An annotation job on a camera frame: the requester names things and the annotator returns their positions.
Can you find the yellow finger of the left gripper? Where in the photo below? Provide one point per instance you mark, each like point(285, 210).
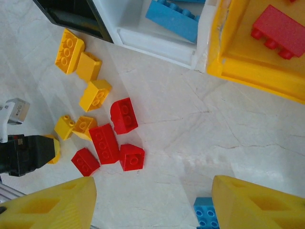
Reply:
point(57, 150)

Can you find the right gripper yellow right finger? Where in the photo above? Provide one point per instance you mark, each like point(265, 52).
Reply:
point(257, 210)

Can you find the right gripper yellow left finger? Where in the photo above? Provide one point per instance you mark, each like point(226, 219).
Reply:
point(47, 210)

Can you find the small yellow lego brick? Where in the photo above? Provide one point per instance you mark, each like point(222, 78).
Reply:
point(64, 127)

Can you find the long red lego brick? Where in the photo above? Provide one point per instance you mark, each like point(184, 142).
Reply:
point(278, 31)
point(103, 144)

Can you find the rounded red lego brick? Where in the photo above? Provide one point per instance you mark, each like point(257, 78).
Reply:
point(124, 117)

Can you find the sloped red lego brick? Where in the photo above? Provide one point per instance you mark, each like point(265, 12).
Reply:
point(132, 157)

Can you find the sloped yellow lego brick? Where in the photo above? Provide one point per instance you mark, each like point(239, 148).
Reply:
point(87, 66)

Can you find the long yellow lego brick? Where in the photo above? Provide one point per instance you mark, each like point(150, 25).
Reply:
point(68, 51)

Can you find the long blue lego brick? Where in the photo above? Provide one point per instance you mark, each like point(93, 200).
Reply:
point(171, 20)

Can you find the black plastic bin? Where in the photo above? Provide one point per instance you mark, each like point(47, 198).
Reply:
point(71, 16)

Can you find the yellow plastic bin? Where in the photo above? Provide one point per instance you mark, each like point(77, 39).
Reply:
point(257, 74)

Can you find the white plastic bin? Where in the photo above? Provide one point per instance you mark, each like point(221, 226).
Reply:
point(152, 45)

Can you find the aluminium front frame rail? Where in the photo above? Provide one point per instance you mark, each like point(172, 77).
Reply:
point(9, 192)

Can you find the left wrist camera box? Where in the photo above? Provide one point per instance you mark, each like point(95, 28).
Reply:
point(17, 111)

